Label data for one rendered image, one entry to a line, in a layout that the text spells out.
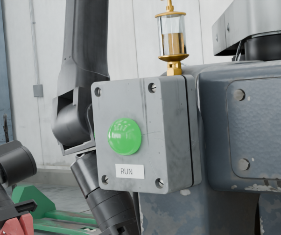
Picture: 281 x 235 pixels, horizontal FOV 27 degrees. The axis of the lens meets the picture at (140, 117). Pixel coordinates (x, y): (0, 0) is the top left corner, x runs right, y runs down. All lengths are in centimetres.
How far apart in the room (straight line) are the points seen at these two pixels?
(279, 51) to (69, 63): 34
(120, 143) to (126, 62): 704
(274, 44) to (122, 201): 31
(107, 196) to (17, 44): 838
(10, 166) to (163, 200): 55
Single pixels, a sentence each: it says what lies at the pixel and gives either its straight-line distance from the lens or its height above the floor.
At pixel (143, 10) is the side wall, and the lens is 731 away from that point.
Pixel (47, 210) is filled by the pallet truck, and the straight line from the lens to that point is 631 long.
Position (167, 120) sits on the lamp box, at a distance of 44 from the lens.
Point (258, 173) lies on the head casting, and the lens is 46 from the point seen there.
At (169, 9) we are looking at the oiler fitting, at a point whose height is 139.
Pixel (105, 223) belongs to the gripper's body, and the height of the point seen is 115.
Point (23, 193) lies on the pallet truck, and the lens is 616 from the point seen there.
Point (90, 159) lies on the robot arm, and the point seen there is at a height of 123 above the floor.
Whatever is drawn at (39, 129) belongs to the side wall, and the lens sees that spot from 883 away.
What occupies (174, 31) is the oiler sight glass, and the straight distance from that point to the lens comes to 53.
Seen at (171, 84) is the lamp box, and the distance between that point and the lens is 45.
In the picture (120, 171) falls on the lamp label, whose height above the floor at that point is 126.
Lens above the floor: 132
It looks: 3 degrees down
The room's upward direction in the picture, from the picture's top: 4 degrees counter-clockwise
